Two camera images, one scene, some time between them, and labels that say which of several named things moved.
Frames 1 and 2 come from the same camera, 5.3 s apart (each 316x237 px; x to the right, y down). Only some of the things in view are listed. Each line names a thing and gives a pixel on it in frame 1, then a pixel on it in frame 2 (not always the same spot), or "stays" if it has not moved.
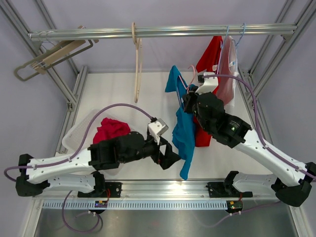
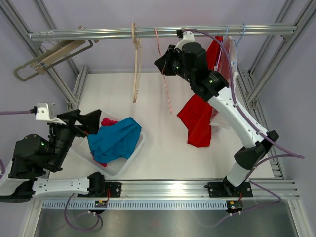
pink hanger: (186, 88) to (163, 71)
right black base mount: (218, 189) stays
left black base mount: (106, 189) stays
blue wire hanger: (244, 24) stays
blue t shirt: (183, 133) to (115, 142)
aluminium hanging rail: (194, 31) stays
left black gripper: (166, 160) to (90, 122)
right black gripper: (189, 98) to (167, 63)
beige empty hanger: (59, 50) stays
